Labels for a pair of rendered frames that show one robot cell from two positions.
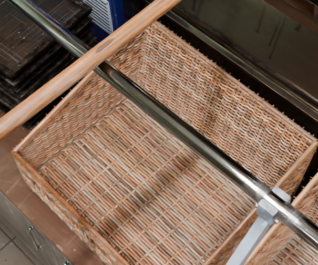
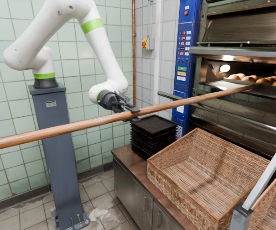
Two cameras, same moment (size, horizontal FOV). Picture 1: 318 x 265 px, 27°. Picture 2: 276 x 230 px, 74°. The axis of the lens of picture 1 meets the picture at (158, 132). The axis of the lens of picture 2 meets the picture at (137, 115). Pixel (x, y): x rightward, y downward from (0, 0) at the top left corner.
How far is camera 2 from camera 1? 0.71 m
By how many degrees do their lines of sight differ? 36
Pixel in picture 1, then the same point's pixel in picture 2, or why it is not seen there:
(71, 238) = (164, 198)
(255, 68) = (244, 133)
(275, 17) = (252, 114)
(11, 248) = (126, 223)
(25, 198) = (147, 182)
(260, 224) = not seen: outside the picture
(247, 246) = not seen: outside the picture
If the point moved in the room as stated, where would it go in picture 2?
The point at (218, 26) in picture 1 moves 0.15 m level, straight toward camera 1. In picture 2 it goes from (227, 123) to (231, 133)
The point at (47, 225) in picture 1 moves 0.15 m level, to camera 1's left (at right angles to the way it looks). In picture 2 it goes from (154, 192) to (131, 190)
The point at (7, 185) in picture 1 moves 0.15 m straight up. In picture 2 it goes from (140, 177) to (140, 159)
